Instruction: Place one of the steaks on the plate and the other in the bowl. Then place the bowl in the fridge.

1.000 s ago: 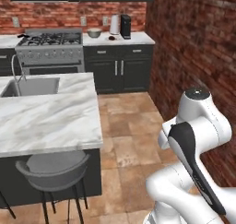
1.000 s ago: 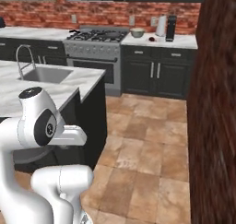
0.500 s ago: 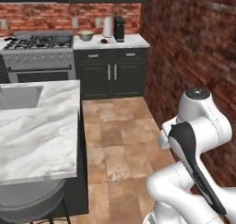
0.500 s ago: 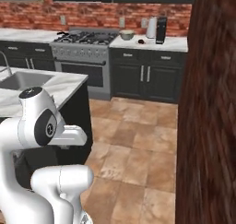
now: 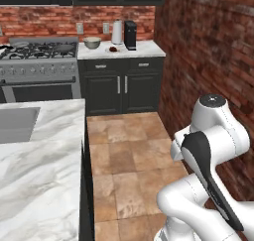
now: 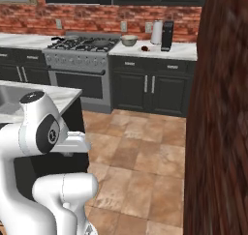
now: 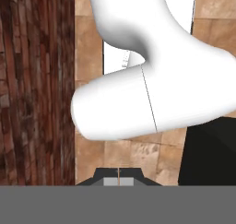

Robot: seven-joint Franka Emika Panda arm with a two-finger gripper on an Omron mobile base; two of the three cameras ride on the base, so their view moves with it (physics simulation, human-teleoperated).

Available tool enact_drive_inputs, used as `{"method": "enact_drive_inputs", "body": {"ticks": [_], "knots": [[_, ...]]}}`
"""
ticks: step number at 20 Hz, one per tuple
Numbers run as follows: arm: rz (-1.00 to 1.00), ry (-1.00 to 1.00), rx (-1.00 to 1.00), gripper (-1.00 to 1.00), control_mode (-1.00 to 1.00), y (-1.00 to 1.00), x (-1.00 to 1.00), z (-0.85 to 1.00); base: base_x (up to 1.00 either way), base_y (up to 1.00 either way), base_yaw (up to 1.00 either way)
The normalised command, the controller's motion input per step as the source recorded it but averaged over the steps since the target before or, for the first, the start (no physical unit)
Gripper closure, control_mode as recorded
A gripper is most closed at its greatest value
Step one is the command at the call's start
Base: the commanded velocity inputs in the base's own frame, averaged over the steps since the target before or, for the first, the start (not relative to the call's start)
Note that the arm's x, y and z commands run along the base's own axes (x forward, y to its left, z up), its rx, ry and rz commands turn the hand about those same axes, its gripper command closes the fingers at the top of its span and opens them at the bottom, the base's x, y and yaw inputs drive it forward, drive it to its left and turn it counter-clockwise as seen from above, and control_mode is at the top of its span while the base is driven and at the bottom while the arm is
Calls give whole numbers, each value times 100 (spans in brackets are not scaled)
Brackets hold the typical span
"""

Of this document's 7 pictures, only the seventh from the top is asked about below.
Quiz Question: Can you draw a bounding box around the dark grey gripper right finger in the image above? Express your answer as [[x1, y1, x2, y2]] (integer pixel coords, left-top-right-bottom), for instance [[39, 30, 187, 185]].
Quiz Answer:
[[118, 167, 163, 187]]

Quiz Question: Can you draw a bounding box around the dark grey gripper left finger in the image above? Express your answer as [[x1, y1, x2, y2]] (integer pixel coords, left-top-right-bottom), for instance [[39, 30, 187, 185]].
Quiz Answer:
[[76, 167, 120, 187]]

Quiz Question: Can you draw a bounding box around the black block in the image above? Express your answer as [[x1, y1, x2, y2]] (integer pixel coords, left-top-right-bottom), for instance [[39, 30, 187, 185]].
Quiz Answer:
[[177, 116, 236, 186]]

